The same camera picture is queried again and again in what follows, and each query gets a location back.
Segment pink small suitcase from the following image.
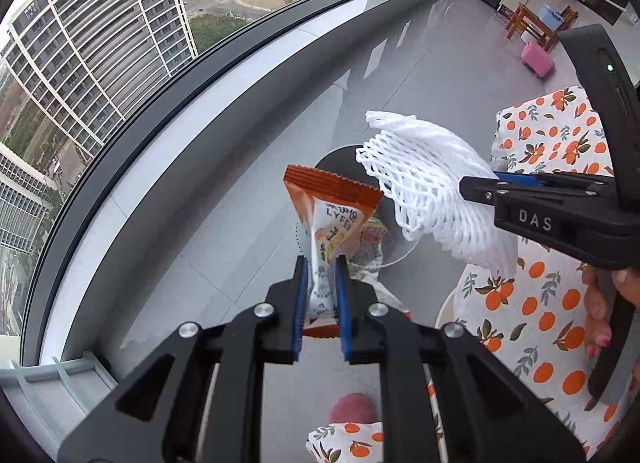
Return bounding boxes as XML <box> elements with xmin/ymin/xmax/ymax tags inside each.
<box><xmin>521</xmin><ymin>40</ymin><xmax>555</xmax><ymax>78</ymax></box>

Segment blue plastic box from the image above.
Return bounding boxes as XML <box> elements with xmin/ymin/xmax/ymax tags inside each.
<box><xmin>539</xmin><ymin>3</ymin><xmax>566</xmax><ymax>30</ymax></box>

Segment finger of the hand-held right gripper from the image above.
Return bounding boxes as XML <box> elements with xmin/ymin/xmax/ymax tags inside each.
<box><xmin>492</xmin><ymin>171</ymin><xmax>620</xmax><ymax>190</ymax></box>
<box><xmin>459</xmin><ymin>175</ymin><xmax>601</xmax><ymax>208</ymax></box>

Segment high-rise building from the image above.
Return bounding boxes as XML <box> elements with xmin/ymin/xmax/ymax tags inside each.
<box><xmin>0</xmin><ymin>0</ymin><xmax>198</xmax><ymax>158</ymax></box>

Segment black window frame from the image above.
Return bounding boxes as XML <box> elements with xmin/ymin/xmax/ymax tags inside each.
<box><xmin>20</xmin><ymin>0</ymin><xmax>461</xmax><ymax>359</ymax></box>

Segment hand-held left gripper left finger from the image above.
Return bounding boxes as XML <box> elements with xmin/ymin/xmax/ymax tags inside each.
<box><xmin>57</xmin><ymin>255</ymin><xmax>308</xmax><ymax>463</ymax></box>

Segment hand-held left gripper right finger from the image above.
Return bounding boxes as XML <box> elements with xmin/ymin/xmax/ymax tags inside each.
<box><xmin>334</xmin><ymin>257</ymin><xmax>586</xmax><ymax>463</ymax></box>

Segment crumpled translucent plastic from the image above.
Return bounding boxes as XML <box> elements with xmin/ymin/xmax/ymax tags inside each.
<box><xmin>349</xmin><ymin>243</ymin><xmax>413</xmax><ymax>321</ymax></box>

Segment orange white snack packet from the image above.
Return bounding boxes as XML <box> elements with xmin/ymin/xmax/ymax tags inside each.
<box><xmin>284</xmin><ymin>165</ymin><xmax>385</xmax><ymax>339</ymax></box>

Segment wooden chair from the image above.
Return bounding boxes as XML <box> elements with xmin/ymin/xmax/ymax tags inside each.
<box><xmin>506</xmin><ymin>3</ymin><xmax>580</xmax><ymax>52</ymax></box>

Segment person's pink fleece pants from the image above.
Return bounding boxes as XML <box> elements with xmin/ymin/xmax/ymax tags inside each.
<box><xmin>330</xmin><ymin>393</ymin><xmax>378</xmax><ymax>425</ymax></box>

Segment colourful wrapper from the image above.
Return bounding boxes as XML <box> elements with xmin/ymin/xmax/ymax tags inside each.
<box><xmin>360</xmin><ymin>218</ymin><xmax>386</xmax><ymax>250</ymax></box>

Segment round trash bin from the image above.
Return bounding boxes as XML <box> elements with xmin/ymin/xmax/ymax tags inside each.
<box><xmin>295</xmin><ymin>144</ymin><xmax>418</xmax><ymax>271</ymax></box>

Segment white foam fruit net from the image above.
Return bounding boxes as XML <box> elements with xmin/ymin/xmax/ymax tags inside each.
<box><xmin>356</xmin><ymin>110</ymin><xmax>521</xmax><ymax>276</ymax></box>

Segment pale blue wire rack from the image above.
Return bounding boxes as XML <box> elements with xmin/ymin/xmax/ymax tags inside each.
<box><xmin>0</xmin><ymin>350</ymin><xmax>118</xmax><ymax>424</ymax></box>

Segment person's right hand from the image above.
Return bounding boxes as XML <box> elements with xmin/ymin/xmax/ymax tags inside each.
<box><xmin>581</xmin><ymin>263</ymin><xmax>640</xmax><ymax>360</ymax></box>

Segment low grey building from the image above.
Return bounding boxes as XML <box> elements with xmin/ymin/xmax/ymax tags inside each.
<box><xmin>0</xmin><ymin>143</ymin><xmax>56</xmax><ymax>339</ymax></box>

